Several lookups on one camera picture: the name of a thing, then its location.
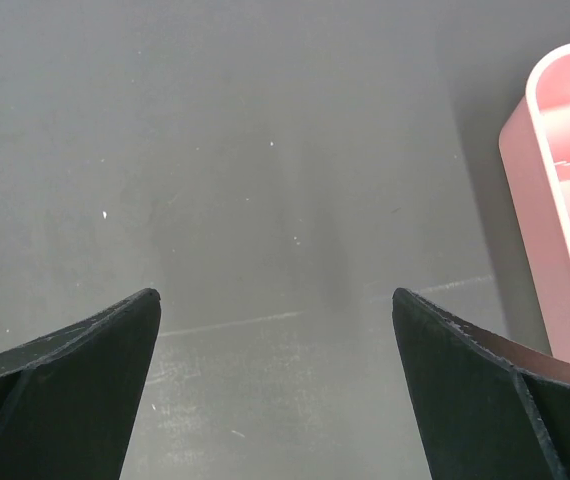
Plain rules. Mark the pink divided organizer tray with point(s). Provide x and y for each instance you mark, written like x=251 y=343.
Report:
x=534 y=144

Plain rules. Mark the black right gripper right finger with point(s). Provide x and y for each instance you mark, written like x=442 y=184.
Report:
x=486 y=407

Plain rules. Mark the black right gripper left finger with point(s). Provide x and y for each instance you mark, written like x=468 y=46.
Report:
x=69 y=399

